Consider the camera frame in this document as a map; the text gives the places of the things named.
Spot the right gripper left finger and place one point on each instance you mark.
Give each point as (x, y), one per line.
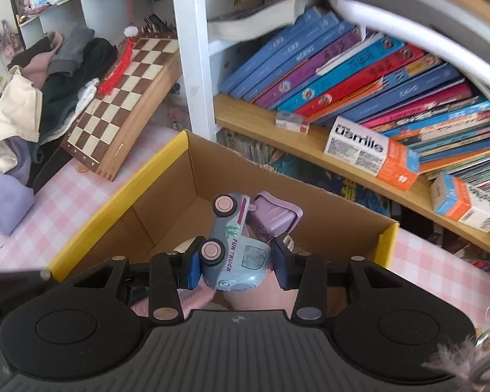
(168, 273)

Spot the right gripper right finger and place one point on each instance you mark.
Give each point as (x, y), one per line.
(307, 274)

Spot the grey toy truck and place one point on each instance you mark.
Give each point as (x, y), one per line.
(237, 254)

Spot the cream watch with strap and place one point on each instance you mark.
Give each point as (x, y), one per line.
(189, 244)

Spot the pink plush pig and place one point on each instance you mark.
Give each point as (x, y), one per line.
(267, 296)

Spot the yellow cardboard box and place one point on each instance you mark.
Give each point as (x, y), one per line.
(193, 187)

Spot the pink checkered table mat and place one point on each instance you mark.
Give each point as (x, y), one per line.
(63, 205)

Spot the wooden chess board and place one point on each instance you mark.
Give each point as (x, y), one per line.
(103, 135)

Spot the orange white medicine box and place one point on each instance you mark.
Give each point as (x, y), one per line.
(460, 201)

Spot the red tassel ornament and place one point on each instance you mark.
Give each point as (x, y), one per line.
(110, 81)

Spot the row of leaning books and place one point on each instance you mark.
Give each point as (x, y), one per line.
(317, 67)

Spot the pile of clothes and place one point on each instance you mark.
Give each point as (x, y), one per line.
(48, 86)

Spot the white bookshelf frame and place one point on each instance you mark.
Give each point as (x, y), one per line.
(467, 22)

